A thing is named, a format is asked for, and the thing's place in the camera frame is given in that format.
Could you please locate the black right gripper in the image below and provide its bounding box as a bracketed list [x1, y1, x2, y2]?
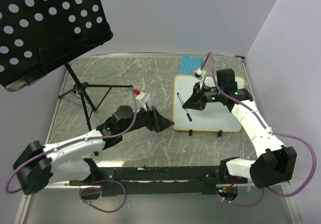
[183, 81, 224, 111]

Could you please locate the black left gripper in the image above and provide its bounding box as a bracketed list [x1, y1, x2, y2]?
[121, 102, 175, 134]

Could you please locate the white blue whiteboard marker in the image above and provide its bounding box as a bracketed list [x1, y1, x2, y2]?
[177, 92, 193, 122]

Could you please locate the yellow framed whiteboard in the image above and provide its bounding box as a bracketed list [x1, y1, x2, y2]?
[173, 75, 242, 133]

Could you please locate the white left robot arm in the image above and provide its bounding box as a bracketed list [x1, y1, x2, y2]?
[13, 105, 174, 195]

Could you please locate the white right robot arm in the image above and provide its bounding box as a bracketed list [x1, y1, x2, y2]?
[183, 68, 297, 189]

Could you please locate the blue studded baseplate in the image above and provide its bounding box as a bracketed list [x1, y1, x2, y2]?
[179, 55, 203, 75]

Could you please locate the black perforated music stand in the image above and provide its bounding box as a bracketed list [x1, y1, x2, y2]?
[0, 0, 134, 156]

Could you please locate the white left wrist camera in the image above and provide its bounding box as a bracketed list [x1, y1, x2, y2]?
[134, 89, 150, 110]

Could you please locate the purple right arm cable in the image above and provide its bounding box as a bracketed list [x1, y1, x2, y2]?
[200, 51, 317, 207]

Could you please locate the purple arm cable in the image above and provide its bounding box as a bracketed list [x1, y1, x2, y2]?
[5, 88, 141, 212]
[200, 51, 317, 207]

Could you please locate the wire whiteboard easel stand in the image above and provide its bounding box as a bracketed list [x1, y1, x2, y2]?
[188, 129, 223, 137]

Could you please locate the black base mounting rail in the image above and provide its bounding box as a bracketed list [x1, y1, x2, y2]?
[69, 165, 248, 197]

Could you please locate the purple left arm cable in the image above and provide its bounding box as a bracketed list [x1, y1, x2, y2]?
[5, 88, 141, 212]

